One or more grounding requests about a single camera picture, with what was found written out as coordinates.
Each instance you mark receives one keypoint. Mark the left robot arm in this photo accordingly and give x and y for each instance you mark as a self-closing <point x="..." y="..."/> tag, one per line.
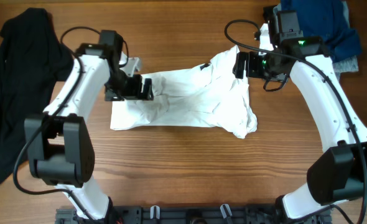
<point x="58" y="144"/>

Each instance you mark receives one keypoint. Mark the white t-shirt with black print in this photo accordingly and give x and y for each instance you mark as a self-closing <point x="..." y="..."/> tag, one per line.
<point x="205" y="96"/>

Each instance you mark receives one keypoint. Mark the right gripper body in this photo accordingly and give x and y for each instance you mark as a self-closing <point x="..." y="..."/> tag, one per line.
<point x="260" y="66"/>

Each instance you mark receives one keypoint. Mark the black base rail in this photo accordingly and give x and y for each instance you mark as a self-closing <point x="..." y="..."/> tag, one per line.
<point x="250" y="214"/>

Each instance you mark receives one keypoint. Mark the light blue denim garment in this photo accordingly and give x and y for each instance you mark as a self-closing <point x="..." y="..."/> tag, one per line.
<point x="348" y="64"/>

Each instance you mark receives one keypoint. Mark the black folded garment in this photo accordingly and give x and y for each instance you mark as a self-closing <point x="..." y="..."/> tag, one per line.
<point x="270" y="16"/>

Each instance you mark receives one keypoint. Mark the left white rail clip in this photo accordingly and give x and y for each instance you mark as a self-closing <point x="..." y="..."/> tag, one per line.
<point x="155" y="212"/>

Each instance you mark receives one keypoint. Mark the dark blue shirt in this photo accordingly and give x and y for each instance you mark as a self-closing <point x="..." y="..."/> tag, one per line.
<point x="325" y="18"/>

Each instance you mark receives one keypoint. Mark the white rail clip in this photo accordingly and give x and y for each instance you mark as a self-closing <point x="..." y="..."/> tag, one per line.
<point x="155" y="212"/>
<point x="226" y="213"/>

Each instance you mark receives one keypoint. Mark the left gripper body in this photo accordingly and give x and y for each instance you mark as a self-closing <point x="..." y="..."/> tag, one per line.
<point x="120" y="84"/>

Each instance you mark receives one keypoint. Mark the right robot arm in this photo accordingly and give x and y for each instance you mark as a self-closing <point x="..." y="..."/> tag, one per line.
<point x="340" y="174"/>

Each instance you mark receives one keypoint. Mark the right white rail clip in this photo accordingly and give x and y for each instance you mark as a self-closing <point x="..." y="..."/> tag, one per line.
<point x="226" y="213"/>

